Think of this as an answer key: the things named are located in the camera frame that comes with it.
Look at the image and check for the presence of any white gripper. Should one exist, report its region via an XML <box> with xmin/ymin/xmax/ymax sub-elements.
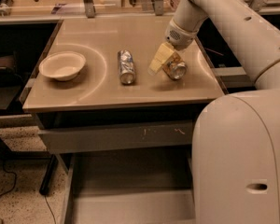
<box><xmin>148</xmin><ymin>20</ymin><xmax>197</xmax><ymax>76</ymax></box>

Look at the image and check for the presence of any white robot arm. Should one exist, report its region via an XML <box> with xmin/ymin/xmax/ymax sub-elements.
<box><xmin>165</xmin><ymin>0</ymin><xmax>280</xmax><ymax>224</ymax></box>

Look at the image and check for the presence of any silver blue soda can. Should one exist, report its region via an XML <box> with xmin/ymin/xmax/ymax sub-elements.
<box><xmin>118</xmin><ymin>49</ymin><xmax>135</xmax><ymax>85</ymax></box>

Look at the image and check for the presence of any grey drawer cabinet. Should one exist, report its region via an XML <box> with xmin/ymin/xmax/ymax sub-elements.
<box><xmin>19</xmin><ymin>15</ymin><xmax>230</xmax><ymax>224</ymax></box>

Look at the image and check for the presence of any closed top drawer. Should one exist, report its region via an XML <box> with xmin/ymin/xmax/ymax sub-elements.
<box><xmin>39</xmin><ymin>120</ymin><xmax>193</xmax><ymax>154</ymax></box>

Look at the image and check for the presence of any open middle drawer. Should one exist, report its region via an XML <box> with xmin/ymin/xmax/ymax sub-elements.
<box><xmin>60</xmin><ymin>147</ymin><xmax>195</xmax><ymax>224</ymax></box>

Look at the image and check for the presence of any white paper bowl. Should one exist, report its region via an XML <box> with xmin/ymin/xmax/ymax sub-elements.
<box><xmin>39</xmin><ymin>51</ymin><xmax>86</xmax><ymax>81</ymax></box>

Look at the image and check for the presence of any black table leg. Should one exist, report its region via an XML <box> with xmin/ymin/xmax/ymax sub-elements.
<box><xmin>39</xmin><ymin>155</ymin><xmax>58</xmax><ymax>196</ymax></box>

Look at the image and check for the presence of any black floor cable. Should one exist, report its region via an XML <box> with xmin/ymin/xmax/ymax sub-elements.
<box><xmin>0</xmin><ymin>159</ymin><xmax>58</xmax><ymax>224</ymax></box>

